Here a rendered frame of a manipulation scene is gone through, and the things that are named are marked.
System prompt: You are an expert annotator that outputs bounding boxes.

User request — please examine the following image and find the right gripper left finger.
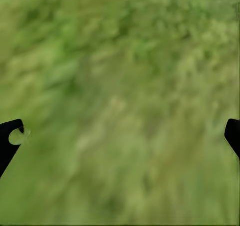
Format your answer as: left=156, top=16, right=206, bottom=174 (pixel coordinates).
left=0, top=119, right=31, bottom=178

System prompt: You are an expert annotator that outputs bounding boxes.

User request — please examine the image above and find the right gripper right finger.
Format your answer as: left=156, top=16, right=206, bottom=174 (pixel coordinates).
left=224, top=118, right=240, bottom=158

